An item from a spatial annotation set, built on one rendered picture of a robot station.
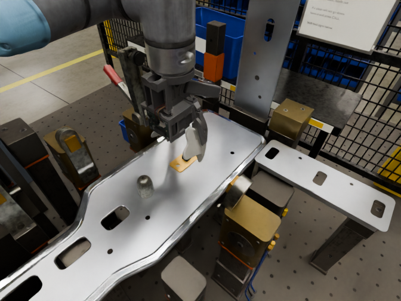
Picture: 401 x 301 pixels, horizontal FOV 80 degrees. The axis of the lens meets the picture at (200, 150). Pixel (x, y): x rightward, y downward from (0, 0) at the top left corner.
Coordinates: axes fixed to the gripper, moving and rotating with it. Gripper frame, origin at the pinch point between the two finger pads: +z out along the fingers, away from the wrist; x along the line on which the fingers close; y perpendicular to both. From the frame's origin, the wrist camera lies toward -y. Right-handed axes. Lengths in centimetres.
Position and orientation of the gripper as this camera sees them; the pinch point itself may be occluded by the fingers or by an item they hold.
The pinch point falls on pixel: (185, 146)
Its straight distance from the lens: 54.1
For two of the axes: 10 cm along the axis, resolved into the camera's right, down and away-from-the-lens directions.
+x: 7.7, 4.8, -4.3
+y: -6.4, 5.5, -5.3
